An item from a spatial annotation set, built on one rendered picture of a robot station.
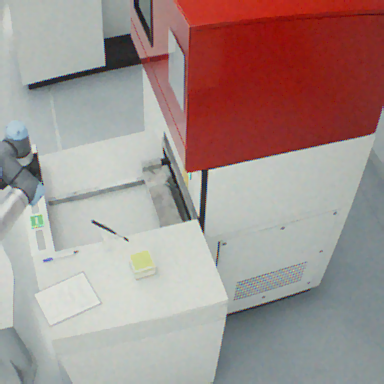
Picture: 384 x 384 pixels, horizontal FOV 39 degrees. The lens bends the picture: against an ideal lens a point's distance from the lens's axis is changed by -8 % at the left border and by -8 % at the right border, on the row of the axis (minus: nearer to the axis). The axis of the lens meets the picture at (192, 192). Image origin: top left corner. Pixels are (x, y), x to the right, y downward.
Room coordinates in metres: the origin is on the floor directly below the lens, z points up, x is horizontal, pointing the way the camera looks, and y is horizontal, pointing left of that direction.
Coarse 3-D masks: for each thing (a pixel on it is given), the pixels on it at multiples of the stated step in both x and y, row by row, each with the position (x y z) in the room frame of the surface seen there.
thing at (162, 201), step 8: (160, 168) 1.55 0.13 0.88; (144, 176) 1.50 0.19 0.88; (152, 192) 1.42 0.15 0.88; (160, 192) 1.42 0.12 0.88; (168, 192) 1.42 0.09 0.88; (152, 200) 1.38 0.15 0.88; (160, 200) 1.38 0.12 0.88; (168, 200) 1.39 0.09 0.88; (160, 208) 1.35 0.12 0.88; (168, 208) 1.35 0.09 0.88; (176, 208) 1.35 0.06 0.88; (160, 216) 1.31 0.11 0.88; (168, 216) 1.31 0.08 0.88; (176, 216) 1.31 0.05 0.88; (160, 224) 1.27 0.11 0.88
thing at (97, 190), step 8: (112, 184) 1.48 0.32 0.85; (120, 184) 1.48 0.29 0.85; (128, 184) 1.49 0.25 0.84; (136, 184) 1.50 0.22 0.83; (72, 192) 1.43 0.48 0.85; (80, 192) 1.43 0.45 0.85; (88, 192) 1.43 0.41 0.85; (96, 192) 1.44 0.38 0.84; (104, 192) 1.45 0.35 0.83; (48, 200) 1.38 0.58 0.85; (56, 200) 1.39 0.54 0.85; (64, 200) 1.40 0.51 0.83
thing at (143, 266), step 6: (138, 252) 1.05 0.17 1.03; (144, 252) 1.05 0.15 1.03; (132, 258) 1.02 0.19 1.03; (138, 258) 1.02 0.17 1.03; (144, 258) 1.02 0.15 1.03; (150, 258) 1.03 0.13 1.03; (132, 264) 1.00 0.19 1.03; (138, 264) 1.00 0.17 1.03; (144, 264) 1.00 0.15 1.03; (150, 264) 1.00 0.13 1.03; (132, 270) 1.00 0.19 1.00; (138, 270) 0.98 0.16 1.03; (144, 270) 0.98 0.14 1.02; (150, 270) 0.99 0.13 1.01; (138, 276) 0.97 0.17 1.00; (144, 276) 0.98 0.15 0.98; (150, 276) 0.99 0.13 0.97
